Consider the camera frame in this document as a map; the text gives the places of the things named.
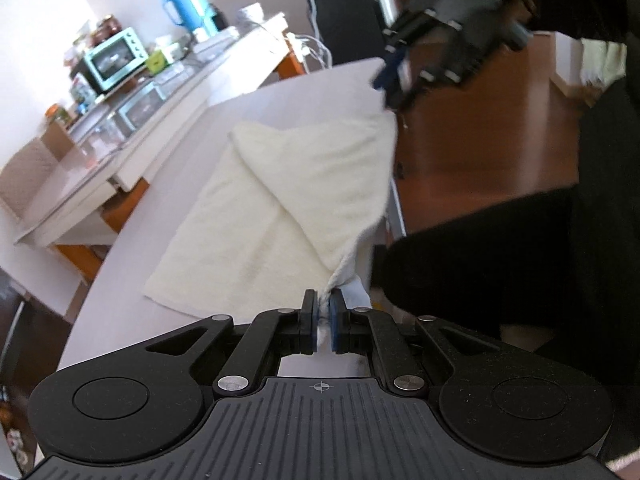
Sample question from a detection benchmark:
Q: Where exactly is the person in black clothing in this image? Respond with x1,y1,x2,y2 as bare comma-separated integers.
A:
382,0,639,472

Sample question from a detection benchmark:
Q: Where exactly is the cream terry towel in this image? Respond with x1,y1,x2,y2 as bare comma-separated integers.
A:
144,112,397,323

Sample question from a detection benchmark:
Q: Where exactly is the white power strip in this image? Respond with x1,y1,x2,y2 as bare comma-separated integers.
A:
285,32,310,62

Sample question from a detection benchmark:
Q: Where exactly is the green tissue box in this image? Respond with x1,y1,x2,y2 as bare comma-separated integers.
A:
145,50,168,75

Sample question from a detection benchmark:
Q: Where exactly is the black power adapter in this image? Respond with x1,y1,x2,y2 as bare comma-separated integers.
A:
209,3,229,32

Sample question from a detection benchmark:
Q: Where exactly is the white patterned bowl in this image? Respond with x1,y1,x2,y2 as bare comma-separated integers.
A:
236,2,265,27

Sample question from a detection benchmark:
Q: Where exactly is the teal toaster oven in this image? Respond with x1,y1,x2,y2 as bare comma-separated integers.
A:
73,27,149,93

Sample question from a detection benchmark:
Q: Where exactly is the white cable bundle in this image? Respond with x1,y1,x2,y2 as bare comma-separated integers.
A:
294,32,335,73

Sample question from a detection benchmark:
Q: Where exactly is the orange-lidded jar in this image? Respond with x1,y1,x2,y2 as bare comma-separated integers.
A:
44,104,73,128

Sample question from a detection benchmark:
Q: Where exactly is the blue thermos jug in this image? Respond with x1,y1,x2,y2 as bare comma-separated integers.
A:
163,0,218,36

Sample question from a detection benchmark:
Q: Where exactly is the glass-topped white side table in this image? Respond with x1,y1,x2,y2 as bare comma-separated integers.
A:
14,14,292,280

